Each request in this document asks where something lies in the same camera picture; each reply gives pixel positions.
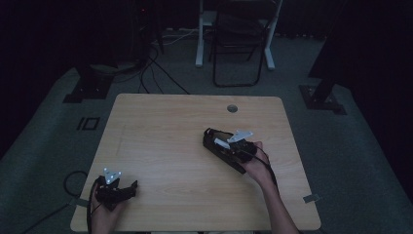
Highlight white floor cable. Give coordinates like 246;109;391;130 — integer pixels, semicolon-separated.
151;27;200;47

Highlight black folding chair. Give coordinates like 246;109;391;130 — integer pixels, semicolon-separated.
209;0;278;89

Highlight white desk frame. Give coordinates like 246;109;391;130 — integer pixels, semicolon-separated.
194;0;284;71

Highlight grey round stand base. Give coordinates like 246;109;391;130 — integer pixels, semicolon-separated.
89;61;141;75

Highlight person's left hand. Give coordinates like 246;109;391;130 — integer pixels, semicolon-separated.
90;186;129;227

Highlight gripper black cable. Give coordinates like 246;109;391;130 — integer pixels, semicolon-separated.
252;145;280;191
85;179;99;234

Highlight black stand with base plate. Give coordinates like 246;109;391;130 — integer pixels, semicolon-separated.
62;62;115;104
298;0;349;116

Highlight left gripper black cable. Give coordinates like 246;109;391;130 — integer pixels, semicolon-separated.
85;179;99;234

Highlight grey tape strip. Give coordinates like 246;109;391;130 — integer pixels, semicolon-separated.
69;197;90;208
302;193;321;205

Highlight black looped floor cable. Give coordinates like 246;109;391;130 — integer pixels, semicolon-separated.
19;170;91;234

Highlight black floor cables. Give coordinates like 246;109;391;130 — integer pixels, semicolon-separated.
137;45;191;96

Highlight black pencil case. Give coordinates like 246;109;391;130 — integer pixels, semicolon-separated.
202;127;258;176

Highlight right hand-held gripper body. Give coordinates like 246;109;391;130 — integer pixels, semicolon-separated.
226;129;258;164

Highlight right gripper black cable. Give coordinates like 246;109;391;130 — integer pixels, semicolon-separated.
252;145;280;191

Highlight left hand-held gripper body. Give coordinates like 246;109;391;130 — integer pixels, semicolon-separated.
94;167;138;211

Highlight person's right hand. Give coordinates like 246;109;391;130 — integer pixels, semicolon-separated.
241;140;278;187

